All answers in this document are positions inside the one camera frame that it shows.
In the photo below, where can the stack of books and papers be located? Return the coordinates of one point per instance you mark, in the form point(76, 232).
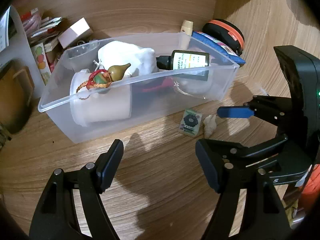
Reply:
point(42, 35)

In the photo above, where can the black orange zipper case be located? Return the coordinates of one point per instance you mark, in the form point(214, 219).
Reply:
point(227, 33)

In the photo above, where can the small pink white box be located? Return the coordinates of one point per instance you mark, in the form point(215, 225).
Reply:
point(75, 32)

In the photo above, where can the translucent cylindrical cup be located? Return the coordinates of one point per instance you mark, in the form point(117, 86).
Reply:
point(110, 105)

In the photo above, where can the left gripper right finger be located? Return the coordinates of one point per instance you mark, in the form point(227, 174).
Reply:
point(264, 215)

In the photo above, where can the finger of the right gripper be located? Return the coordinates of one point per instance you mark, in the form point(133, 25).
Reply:
point(247, 156)
point(234, 112)

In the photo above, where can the clear plastic bowl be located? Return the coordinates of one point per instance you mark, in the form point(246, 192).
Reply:
point(86, 50)

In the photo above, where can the dark green spray bottle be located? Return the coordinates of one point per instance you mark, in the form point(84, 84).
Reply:
point(183, 59)

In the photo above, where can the white drawstring cloth bag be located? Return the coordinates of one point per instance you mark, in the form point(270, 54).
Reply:
point(142, 60)

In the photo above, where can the red velvet drawstring pouch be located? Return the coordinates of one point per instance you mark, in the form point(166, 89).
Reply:
point(157, 84)

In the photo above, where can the small green card packet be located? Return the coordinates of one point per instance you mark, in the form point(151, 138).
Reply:
point(190, 123)

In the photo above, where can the white round jar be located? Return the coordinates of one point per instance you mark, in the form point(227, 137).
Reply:
point(192, 87)

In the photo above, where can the white seashell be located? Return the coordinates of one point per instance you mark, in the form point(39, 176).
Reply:
point(209, 125)

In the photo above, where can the orange sleeve forearm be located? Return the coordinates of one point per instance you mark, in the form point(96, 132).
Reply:
point(311, 190)

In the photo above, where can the white document stand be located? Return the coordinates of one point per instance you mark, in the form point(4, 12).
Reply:
point(15, 47)

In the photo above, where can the beige lotion tube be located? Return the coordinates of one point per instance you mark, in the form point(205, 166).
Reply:
point(186, 33)

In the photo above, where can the green gourd charm with cord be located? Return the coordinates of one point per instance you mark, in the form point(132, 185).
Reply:
point(102, 78)

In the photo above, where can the clear plastic storage bin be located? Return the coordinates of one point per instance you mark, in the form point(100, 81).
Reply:
point(60, 89)

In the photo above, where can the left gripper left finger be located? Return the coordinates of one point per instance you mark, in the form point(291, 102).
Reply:
point(55, 215)

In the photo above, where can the blue patchwork pouch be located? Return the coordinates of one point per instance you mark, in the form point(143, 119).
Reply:
point(219, 46)

